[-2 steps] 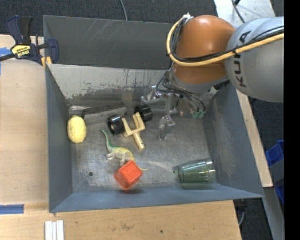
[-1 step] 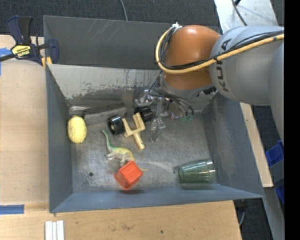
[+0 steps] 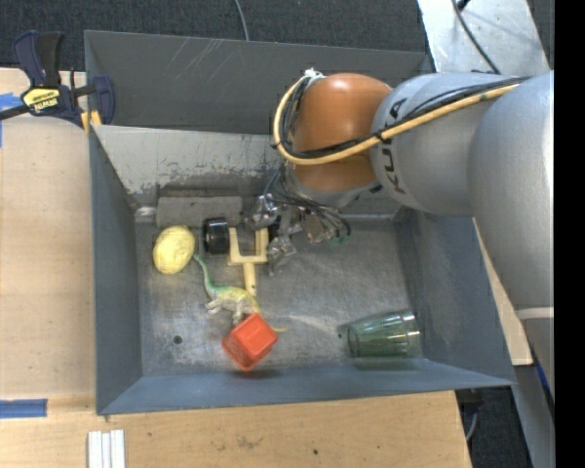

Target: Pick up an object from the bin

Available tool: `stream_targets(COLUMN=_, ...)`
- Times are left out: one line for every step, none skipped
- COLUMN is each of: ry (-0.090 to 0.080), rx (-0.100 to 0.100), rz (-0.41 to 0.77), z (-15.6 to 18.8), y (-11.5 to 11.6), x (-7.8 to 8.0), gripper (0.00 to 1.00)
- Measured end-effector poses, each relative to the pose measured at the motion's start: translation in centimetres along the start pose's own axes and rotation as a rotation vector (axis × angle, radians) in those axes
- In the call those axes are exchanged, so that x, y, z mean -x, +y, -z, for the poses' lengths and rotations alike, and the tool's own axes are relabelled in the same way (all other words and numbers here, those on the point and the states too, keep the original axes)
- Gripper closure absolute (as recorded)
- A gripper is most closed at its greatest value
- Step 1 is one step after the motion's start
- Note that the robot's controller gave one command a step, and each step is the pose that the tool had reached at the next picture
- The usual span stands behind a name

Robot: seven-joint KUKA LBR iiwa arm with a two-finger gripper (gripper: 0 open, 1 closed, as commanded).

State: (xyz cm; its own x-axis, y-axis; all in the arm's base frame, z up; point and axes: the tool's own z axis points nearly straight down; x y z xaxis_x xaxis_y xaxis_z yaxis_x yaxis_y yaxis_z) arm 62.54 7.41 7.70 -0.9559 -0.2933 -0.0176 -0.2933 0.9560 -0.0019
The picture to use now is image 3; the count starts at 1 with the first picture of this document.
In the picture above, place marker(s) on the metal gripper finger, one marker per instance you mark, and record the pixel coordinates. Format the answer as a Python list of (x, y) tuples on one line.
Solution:
[(260, 211), (280, 253)]

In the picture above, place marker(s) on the grey metal bin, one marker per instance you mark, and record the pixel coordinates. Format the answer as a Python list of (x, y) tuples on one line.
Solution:
[(322, 290)]

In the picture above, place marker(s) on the grey rectangular block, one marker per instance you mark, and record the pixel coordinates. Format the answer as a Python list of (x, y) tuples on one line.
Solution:
[(197, 210)]

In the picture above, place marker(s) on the green toy dinosaur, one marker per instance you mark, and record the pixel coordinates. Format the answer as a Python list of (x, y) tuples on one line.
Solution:
[(233, 298)]

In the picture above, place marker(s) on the orange plastic cube cup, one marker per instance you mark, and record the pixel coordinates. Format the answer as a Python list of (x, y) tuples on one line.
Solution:
[(249, 342)]

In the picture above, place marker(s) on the yellow toy lemon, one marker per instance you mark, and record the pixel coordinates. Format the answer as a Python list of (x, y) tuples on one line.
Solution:
[(173, 249)]

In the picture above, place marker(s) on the green clear glass cup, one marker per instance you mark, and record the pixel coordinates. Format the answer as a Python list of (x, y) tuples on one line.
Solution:
[(383, 334)]

